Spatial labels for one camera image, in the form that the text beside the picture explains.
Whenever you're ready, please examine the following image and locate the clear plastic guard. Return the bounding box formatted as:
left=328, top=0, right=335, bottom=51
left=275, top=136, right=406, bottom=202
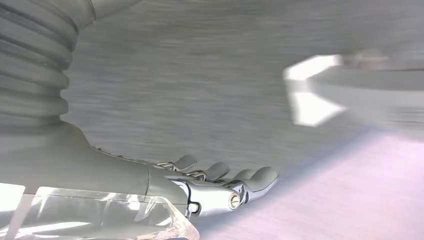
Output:
left=0, top=183, right=200, bottom=240

